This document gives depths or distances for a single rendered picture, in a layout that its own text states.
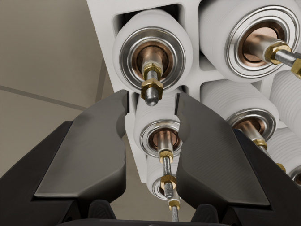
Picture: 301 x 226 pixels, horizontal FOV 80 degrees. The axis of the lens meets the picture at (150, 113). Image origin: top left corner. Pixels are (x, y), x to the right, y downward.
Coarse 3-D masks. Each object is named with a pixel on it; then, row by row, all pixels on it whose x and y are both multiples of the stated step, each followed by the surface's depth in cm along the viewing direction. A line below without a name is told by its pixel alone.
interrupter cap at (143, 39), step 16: (144, 32) 19; (160, 32) 19; (128, 48) 20; (144, 48) 20; (160, 48) 20; (176, 48) 20; (128, 64) 21; (176, 64) 21; (128, 80) 22; (144, 80) 22; (160, 80) 22; (176, 80) 22
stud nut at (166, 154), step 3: (162, 153) 24; (165, 153) 23; (168, 153) 24; (171, 153) 24; (159, 156) 24; (162, 156) 23; (165, 156) 23; (168, 156) 23; (171, 156) 23; (159, 159) 24; (162, 159) 24; (171, 159) 24; (162, 162) 24; (171, 162) 24
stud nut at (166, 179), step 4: (164, 176) 21; (168, 176) 20; (172, 176) 21; (160, 180) 21; (164, 180) 20; (168, 180) 20; (172, 180) 20; (160, 184) 21; (164, 184) 20; (172, 184) 20
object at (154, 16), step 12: (144, 12) 23; (156, 12) 21; (132, 24) 19; (144, 24) 19; (156, 24) 19; (168, 24) 19; (120, 36) 20; (180, 36) 19; (120, 48) 20; (192, 48) 21; (192, 60) 21; (120, 72) 22; (180, 84) 23
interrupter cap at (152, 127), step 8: (160, 120) 25; (168, 120) 25; (144, 128) 26; (152, 128) 26; (160, 128) 26; (168, 128) 26; (176, 128) 26; (144, 136) 26; (152, 136) 27; (176, 136) 27; (144, 144) 27; (152, 144) 27; (176, 144) 27; (152, 152) 28; (176, 152) 28
